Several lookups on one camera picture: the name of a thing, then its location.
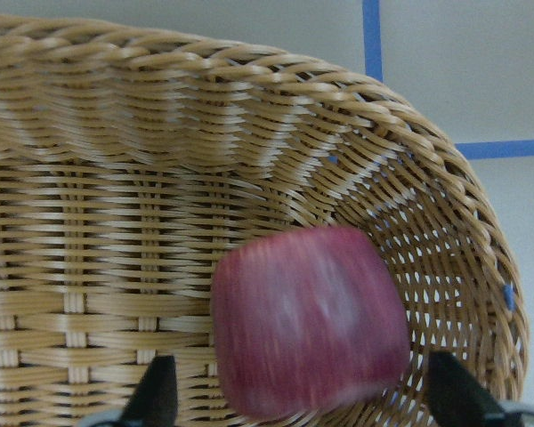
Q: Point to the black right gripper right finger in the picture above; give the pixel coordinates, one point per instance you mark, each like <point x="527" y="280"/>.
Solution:
<point x="455" y="398"/>

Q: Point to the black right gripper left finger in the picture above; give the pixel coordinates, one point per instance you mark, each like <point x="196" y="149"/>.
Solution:
<point x="155" y="399"/>

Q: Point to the red apple with yellow spot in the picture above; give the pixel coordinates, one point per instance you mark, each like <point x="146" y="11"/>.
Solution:
<point x="306" y="320"/>

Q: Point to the woven wicker basket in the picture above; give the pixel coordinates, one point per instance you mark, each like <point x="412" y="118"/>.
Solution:
<point x="132" y="158"/>

